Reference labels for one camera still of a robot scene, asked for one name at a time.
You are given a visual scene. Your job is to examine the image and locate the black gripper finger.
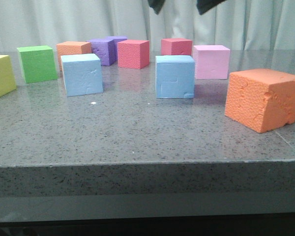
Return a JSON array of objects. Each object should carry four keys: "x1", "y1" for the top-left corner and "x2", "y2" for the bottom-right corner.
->
[
  {"x1": 148, "y1": 0, "x2": 165, "y2": 14},
  {"x1": 196, "y1": 0, "x2": 225, "y2": 15}
]

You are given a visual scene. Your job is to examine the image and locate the light blue foam cube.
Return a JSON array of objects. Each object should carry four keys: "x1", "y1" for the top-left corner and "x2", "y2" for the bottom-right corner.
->
[
  {"x1": 155, "y1": 55, "x2": 195, "y2": 99},
  {"x1": 60, "y1": 54, "x2": 103, "y2": 96}
]

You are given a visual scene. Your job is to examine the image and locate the pale grey curtain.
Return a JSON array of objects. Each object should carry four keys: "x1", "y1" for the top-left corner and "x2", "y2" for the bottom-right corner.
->
[{"x1": 0, "y1": 0, "x2": 295, "y2": 51}]

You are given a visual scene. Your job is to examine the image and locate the right red foam cube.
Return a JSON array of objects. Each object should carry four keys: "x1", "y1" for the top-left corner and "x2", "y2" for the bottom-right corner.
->
[{"x1": 161, "y1": 38, "x2": 193, "y2": 56}]

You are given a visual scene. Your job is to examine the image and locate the red foam cube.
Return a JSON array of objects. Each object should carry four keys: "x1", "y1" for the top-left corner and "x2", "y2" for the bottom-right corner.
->
[
  {"x1": 117, "y1": 39, "x2": 149, "y2": 69},
  {"x1": 161, "y1": 38, "x2": 193, "y2": 56}
]

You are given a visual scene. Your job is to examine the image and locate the left red foam cube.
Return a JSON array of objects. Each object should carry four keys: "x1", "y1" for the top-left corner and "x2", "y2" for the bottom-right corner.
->
[{"x1": 117, "y1": 39, "x2": 149, "y2": 69}]

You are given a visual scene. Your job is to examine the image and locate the pink foam cube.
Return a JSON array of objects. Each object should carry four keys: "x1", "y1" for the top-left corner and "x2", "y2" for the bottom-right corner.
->
[{"x1": 192, "y1": 45, "x2": 231, "y2": 80}]

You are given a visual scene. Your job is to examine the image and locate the rear purple foam cube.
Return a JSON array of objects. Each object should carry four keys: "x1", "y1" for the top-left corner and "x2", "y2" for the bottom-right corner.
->
[{"x1": 106, "y1": 35, "x2": 128, "y2": 61}]

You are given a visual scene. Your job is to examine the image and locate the purple foam cube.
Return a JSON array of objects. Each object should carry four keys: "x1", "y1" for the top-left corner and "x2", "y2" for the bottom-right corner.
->
[
  {"x1": 106, "y1": 35, "x2": 128, "y2": 61},
  {"x1": 88, "y1": 38, "x2": 116, "y2": 66}
]

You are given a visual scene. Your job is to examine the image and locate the front purple foam cube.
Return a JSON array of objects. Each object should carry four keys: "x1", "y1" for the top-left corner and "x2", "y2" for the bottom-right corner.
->
[{"x1": 88, "y1": 38, "x2": 116, "y2": 66}]

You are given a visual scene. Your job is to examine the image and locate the far orange foam cube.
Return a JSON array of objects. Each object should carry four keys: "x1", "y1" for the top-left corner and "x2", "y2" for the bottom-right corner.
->
[{"x1": 56, "y1": 41, "x2": 92, "y2": 71}]

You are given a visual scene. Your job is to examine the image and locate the orange foam cube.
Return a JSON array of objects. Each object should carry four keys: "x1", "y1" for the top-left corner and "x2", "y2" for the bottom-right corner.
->
[
  {"x1": 56, "y1": 41, "x2": 92, "y2": 71},
  {"x1": 225, "y1": 68, "x2": 295, "y2": 133}
]

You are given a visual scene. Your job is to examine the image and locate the near orange foam cube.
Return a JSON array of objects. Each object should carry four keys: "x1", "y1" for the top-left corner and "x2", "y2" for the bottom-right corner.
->
[{"x1": 225, "y1": 68, "x2": 295, "y2": 133}]

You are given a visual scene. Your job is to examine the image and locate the green foam cube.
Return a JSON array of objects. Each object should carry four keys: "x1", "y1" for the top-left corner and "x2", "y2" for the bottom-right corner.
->
[{"x1": 17, "y1": 45, "x2": 58, "y2": 84}]

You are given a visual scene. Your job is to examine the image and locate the yellow foam cube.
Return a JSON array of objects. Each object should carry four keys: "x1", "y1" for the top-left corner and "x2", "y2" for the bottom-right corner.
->
[{"x1": 0, "y1": 55, "x2": 17, "y2": 97}]

